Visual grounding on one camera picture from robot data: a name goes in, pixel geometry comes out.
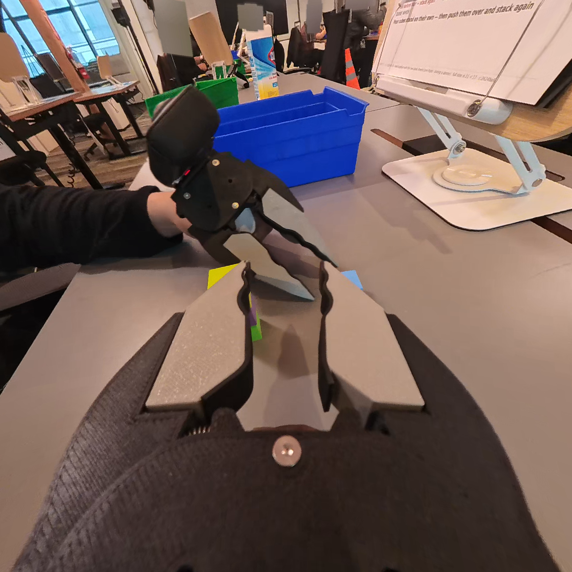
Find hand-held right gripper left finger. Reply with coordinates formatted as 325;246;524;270
145;261;254;415

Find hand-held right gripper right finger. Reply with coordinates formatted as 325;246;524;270
318;261;425;414

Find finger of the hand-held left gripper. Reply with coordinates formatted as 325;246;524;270
223;233;316;301
258;188;339;269

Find yellow foam cube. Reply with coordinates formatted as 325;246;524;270
208;264;242;291

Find person's left forearm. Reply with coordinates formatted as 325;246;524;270
0;184;184;273

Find person's left hand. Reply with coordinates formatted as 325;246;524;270
147;191;191;237

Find blue plastic bin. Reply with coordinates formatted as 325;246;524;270
212;86;369;188

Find green plastic bin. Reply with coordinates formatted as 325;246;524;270
145;77;238;119

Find black office chair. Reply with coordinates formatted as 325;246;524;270
156;53;202;92

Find disinfectant wipes canister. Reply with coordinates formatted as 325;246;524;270
246;24;280;101

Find wooden desk black legs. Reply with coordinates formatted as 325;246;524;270
74;80;144;159
0;91;103;190

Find orange traffic cone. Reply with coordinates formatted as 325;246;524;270
344;48;361;90

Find tan wooden board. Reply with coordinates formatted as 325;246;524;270
189;11;233;68

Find person's black clothing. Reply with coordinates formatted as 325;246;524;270
0;264;81;389

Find white document stand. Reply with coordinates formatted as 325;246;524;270
372;0;572;232

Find clear acrylic holder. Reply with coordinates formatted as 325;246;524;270
11;76;38;106

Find large window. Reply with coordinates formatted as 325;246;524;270
0;0;121;77

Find printed instruction sheet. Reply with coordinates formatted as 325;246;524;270
375;0;572;105

